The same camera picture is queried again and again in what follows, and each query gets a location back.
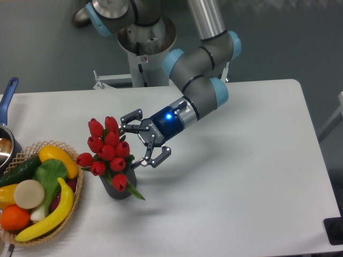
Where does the person's shoe and trouser leg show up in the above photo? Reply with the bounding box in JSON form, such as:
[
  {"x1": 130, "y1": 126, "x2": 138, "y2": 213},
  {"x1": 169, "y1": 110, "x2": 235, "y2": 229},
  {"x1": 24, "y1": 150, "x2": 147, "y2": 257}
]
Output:
[{"x1": 72, "y1": 6, "x2": 91, "y2": 28}]

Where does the green bok choy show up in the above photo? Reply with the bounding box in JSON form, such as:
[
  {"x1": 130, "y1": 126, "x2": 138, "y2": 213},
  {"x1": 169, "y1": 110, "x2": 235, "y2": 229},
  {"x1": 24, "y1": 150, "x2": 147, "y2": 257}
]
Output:
[{"x1": 31, "y1": 158, "x2": 68, "y2": 223}]

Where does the green cucumber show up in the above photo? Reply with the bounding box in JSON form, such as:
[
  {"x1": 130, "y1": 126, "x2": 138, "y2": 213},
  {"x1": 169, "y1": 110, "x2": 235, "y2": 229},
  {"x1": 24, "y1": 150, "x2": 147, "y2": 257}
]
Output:
[{"x1": 1, "y1": 156, "x2": 41, "y2": 187}]

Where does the black device at table edge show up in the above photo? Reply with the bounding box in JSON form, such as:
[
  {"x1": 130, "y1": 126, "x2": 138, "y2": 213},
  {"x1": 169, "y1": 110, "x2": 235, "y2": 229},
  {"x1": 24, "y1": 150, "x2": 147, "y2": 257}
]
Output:
[{"x1": 323, "y1": 217, "x2": 342, "y2": 245}]

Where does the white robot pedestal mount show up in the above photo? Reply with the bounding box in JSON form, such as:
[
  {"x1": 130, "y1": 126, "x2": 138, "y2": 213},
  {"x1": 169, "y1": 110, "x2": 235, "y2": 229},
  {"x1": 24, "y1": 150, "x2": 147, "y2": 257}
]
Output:
[{"x1": 92, "y1": 13, "x2": 230, "y2": 90}]

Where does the orange fruit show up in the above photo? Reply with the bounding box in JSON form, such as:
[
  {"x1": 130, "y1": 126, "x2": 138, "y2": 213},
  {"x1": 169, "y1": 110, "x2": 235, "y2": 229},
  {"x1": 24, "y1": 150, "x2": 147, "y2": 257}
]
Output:
[{"x1": 1, "y1": 205, "x2": 31, "y2": 231}]

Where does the dark grey ribbed vase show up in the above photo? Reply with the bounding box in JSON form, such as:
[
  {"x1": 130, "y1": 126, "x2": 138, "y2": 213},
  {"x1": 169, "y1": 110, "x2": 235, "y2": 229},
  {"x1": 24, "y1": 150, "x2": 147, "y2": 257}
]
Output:
[{"x1": 100, "y1": 167, "x2": 137, "y2": 200}]

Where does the yellow bell pepper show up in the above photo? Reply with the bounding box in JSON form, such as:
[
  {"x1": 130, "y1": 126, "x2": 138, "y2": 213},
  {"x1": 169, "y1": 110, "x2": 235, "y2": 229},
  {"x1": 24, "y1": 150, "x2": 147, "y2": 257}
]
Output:
[{"x1": 0, "y1": 184, "x2": 18, "y2": 209}]

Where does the beige round disc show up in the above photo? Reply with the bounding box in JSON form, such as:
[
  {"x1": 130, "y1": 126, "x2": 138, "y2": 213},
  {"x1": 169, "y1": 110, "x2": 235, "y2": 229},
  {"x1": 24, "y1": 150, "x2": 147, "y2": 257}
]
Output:
[{"x1": 13, "y1": 179, "x2": 45, "y2": 209}]

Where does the white furniture frame right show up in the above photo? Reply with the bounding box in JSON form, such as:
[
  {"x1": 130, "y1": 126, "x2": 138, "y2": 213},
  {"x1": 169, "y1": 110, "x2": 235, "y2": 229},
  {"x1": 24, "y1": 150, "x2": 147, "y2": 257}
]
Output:
[{"x1": 317, "y1": 92, "x2": 342, "y2": 143}]

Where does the woven wicker basket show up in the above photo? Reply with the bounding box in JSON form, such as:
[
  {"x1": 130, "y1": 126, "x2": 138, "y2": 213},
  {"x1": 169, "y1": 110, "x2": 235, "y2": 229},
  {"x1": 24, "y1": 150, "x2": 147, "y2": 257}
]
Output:
[{"x1": 1, "y1": 140, "x2": 84, "y2": 247}]

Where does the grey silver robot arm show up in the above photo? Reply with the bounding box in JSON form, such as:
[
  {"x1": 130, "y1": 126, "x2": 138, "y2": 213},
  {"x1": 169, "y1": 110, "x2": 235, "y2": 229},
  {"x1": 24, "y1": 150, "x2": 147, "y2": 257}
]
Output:
[{"x1": 83, "y1": 1, "x2": 242, "y2": 168}]

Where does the blue handled saucepan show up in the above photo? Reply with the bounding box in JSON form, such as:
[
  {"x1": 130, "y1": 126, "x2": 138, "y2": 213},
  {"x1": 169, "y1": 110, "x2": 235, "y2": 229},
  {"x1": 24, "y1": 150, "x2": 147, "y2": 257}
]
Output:
[{"x1": 1, "y1": 77, "x2": 22, "y2": 176}]

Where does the purple red vegetable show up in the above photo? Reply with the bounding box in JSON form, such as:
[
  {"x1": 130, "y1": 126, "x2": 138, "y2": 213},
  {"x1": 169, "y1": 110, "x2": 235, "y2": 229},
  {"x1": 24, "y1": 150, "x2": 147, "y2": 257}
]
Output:
[{"x1": 50, "y1": 178, "x2": 77, "y2": 213}]

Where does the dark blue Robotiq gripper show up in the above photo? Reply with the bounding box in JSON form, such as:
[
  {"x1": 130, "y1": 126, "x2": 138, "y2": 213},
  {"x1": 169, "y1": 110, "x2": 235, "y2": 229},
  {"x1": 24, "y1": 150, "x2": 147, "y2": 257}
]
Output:
[{"x1": 119, "y1": 97, "x2": 200, "y2": 170}]

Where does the yellow banana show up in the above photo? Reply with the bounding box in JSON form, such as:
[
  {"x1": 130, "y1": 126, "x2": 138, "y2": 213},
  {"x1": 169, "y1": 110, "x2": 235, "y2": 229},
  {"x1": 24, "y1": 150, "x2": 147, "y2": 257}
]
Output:
[{"x1": 15, "y1": 177, "x2": 74, "y2": 243}]

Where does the red tulip bouquet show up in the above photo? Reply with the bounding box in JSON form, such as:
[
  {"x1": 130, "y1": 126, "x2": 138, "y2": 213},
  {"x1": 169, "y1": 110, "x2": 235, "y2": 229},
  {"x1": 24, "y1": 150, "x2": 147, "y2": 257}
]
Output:
[{"x1": 76, "y1": 116, "x2": 145, "y2": 200}]

